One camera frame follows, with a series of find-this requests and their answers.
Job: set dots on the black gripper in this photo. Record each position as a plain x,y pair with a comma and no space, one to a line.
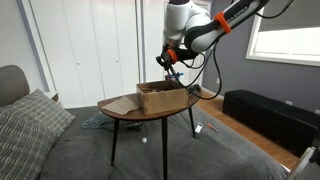
162,60

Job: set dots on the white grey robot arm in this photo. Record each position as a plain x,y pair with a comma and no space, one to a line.
196,23

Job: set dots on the small pen bin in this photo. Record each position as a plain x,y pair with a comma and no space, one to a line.
170,79

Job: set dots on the brown cardboard box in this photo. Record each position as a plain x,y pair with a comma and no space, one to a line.
163,100

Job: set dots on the wooden table with black legs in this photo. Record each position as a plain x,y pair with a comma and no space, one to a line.
146,114

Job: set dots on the flat cardboard piece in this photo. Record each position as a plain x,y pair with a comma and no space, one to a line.
121,105

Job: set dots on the wide white closet door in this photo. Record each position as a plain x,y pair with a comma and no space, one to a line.
113,40
60,50

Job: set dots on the small white remote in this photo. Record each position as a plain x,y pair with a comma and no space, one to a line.
199,128

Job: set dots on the white ball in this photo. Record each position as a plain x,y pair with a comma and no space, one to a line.
144,140

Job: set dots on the teal cloth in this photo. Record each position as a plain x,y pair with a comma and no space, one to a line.
96,120

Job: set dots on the grey bed blanket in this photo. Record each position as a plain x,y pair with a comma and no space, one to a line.
206,156

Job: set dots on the black bench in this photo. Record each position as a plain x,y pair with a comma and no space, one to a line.
273,116

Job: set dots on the white framed window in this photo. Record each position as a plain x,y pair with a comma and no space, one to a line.
290,46

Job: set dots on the grey window blind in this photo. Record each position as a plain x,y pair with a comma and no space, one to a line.
293,16

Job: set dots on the grey checkered pillow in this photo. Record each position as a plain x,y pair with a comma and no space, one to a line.
36,113

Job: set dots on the grey padded headboard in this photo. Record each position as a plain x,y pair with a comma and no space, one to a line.
11,83

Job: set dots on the grey dash patterned pillow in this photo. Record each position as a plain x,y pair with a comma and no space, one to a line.
20,150

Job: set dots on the orange wrist mount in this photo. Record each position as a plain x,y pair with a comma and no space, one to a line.
172,56

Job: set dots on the white wall outlet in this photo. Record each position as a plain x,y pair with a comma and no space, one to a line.
317,111
289,102
217,80

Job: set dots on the grey metal frame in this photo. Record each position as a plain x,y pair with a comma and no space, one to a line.
300,165

